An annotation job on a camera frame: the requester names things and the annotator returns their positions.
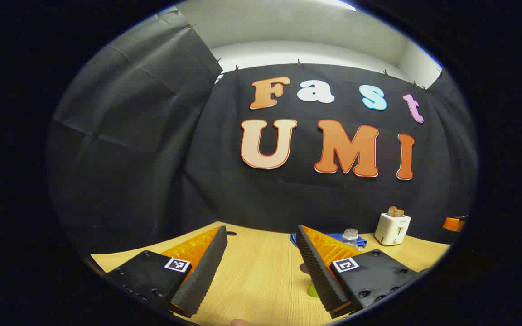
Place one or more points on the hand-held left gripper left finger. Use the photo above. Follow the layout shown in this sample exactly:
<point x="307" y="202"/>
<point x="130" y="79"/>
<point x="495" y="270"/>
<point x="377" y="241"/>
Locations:
<point x="204" y="267"/>

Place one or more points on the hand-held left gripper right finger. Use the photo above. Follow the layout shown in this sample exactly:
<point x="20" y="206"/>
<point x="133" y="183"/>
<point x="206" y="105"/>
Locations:
<point x="317" y="271"/>

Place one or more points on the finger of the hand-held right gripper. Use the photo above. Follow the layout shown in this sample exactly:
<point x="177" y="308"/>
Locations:
<point x="453" y="223"/>

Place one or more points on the dark round coaster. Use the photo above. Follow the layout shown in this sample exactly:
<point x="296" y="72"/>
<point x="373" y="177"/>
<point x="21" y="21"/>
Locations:
<point x="304" y="268"/>

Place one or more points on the water bottle with white label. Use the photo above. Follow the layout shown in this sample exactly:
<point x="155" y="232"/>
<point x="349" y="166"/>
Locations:
<point x="350" y="235"/>

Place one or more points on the blue folded towel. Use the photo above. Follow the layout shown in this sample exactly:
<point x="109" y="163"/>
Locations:
<point x="363" y="241"/>

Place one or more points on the cream white toaster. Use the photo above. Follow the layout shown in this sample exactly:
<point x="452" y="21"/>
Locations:
<point x="391" y="230"/>

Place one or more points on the black backdrop cloth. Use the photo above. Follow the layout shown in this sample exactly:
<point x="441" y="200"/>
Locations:
<point x="152" y="158"/>

